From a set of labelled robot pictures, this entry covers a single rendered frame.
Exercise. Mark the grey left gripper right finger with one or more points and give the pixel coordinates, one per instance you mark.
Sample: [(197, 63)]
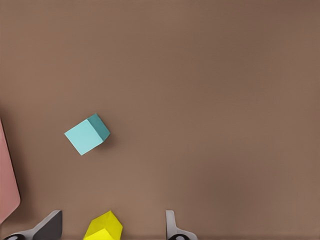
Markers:
[(171, 225)]

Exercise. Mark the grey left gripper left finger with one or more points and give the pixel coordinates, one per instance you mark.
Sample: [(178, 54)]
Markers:
[(47, 226)]

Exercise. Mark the yellow cube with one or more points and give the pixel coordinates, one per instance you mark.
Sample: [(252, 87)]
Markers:
[(105, 226)]

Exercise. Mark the pink mat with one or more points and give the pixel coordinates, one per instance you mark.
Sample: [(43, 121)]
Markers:
[(6, 180)]

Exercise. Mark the light blue cube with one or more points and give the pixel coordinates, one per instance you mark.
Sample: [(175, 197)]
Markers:
[(86, 135)]

